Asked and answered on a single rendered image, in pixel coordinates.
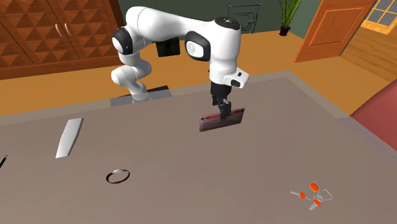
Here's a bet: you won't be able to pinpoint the brown wooden cabinet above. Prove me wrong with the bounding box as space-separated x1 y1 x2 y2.
0 0 127 81

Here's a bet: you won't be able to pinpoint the white flat strip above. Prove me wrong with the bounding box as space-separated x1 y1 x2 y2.
55 116 85 160

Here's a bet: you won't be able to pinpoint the dark red flat remote control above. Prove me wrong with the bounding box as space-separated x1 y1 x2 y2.
198 107 246 133

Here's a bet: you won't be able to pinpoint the wooden framed window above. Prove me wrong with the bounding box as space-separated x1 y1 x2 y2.
360 0 397 36

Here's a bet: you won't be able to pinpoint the orange and grey earphones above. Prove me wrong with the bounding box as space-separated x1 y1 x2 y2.
289 181 334 212

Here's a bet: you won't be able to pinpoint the green potted plant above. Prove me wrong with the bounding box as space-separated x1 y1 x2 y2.
278 0 303 37

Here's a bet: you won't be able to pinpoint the black wire rack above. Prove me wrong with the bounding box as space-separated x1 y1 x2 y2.
227 3 263 35

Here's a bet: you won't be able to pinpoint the black ring bracelet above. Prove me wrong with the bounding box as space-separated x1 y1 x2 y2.
106 168 131 185

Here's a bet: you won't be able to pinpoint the orange wooden door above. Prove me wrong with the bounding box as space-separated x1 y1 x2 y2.
293 0 378 64

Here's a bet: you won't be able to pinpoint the grey robot stand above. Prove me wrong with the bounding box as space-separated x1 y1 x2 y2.
109 85 173 108

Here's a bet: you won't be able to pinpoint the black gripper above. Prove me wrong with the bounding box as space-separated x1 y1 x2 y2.
210 81 233 121

